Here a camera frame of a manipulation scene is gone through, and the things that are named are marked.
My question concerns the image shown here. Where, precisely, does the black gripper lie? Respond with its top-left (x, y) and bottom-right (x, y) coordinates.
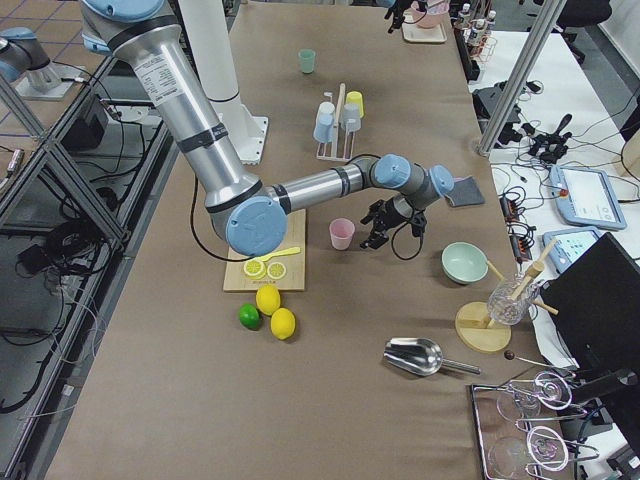
top-left (387, 0), bottom-right (413, 34)
top-left (359, 197), bottom-right (414, 249)

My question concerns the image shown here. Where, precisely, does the pink plastic cup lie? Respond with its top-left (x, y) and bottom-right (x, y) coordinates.
top-left (329, 218), bottom-right (355, 250)

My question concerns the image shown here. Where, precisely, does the green plastic cup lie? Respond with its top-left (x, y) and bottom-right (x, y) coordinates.
top-left (298, 49), bottom-right (316, 74)

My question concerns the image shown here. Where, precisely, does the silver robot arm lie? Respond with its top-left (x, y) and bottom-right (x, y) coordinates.
top-left (80, 1), bottom-right (454, 256)
top-left (1, 1), bottom-right (237, 91)

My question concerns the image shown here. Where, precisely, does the yellow plastic cup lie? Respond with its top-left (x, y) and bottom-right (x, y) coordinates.
top-left (345, 90), bottom-right (364, 118)

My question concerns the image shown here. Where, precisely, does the grey plastic cup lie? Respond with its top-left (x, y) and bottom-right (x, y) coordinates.
top-left (340, 103), bottom-right (361, 133)

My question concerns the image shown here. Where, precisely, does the white plastic cup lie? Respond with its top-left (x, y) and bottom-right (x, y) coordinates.
top-left (317, 101), bottom-right (335, 116)

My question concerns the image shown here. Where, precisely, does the blue plastic cup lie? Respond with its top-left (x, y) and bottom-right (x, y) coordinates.
top-left (313, 112), bottom-right (334, 144)

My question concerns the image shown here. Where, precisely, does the cream plastic tray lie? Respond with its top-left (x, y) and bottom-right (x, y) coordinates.
top-left (402, 15), bottom-right (447, 44)

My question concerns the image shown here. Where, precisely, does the pink bowl of ice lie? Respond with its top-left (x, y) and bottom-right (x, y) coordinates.
top-left (411, 0), bottom-right (450, 28)

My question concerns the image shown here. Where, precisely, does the yellow plastic knife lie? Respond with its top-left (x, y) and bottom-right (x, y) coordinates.
top-left (256, 246), bottom-right (301, 262)

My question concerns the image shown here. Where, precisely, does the green ceramic bowl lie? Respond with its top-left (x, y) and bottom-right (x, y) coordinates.
top-left (441, 242), bottom-right (488, 285)

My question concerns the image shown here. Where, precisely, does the grey folded cloth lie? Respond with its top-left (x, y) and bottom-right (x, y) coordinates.
top-left (445, 176), bottom-right (485, 208)

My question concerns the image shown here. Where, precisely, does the yellow lemon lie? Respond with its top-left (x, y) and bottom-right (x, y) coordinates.
top-left (255, 284), bottom-right (281, 316)
top-left (270, 307), bottom-right (296, 340)

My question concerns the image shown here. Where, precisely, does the metal scoop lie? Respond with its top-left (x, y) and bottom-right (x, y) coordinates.
top-left (383, 337), bottom-right (482, 377)

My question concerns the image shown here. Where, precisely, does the wooden mug tree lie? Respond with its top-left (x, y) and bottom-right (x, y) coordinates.
top-left (455, 239), bottom-right (559, 353)

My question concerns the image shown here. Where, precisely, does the wooden cutting board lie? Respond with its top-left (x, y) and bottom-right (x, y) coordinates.
top-left (223, 210), bottom-right (306, 292)

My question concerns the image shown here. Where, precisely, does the green lime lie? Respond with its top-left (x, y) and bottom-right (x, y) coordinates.
top-left (238, 303), bottom-right (262, 330)

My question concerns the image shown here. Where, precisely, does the clear glass on mug tree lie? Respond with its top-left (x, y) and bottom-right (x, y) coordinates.
top-left (487, 279), bottom-right (538, 326)

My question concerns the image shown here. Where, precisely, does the teach pendant tablet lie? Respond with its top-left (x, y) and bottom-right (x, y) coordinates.
top-left (549, 165), bottom-right (627, 231)
top-left (542, 226), bottom-right (602, 274)

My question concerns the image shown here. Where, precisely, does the black monitor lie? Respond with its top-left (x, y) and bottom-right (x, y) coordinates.
top-left (541, 233), bottom-right (639, 372)

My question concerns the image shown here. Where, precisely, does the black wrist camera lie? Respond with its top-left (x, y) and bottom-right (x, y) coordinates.
top-left (409, 211), bottom-right (427, 238)

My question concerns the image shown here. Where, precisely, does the white wire cup holder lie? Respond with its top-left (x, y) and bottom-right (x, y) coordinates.
top-left (314, 83), bottom-right (356, 163)

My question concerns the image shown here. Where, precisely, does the aluminium frame post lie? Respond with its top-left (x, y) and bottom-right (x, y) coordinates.
top-left (477, 0), bottom-right (566, 157)

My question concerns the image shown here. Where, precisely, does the wire wine glass rack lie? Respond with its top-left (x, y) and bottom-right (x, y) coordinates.
top-left (469, 371), bottom-right (599, 479)

